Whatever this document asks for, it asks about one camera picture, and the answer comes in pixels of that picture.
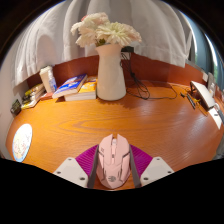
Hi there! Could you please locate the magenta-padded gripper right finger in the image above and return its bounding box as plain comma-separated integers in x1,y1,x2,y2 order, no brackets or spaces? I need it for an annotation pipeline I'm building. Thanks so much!
128,144,175,188

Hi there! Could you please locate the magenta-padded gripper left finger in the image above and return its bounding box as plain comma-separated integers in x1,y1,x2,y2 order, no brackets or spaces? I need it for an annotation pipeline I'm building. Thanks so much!
53,144,100,190

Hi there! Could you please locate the pink computer mouse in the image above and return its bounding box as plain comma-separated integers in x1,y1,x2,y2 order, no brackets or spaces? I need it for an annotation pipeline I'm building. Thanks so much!
96,133,132,190

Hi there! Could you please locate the round cartoon print mouse pad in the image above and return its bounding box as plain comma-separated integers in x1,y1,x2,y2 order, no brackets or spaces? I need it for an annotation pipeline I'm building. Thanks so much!
12,123,34,163

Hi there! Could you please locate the black pen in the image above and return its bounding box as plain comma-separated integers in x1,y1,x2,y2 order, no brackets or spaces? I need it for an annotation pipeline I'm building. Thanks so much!
180,91,197,110

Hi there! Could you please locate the red book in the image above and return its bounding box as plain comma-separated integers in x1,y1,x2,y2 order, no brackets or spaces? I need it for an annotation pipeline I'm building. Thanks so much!
39,91,55,101

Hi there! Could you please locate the dark green mug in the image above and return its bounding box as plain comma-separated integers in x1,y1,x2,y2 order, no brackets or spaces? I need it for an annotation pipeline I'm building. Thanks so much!
10,98,23,117

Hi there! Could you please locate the blue book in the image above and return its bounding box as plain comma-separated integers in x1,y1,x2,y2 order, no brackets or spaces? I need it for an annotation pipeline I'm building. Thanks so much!
51,73,88,100

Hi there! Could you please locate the silver laptop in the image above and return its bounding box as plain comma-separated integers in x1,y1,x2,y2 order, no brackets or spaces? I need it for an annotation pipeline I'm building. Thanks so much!
189,80,217,111

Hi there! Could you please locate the white ceramic vase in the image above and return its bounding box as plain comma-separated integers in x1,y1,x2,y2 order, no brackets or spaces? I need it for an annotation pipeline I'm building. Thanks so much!
95,43,127,102

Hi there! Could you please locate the white curtain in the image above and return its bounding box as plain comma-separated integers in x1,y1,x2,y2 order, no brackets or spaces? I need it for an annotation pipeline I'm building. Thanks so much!
12,0,195,88

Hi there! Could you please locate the white artificial flower bouquet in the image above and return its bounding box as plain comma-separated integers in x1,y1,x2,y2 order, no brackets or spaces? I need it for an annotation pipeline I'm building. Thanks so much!
70,12,143,48

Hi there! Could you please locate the black cable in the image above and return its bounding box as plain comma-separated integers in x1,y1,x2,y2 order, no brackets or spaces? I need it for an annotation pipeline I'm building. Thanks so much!
120,52,179,101

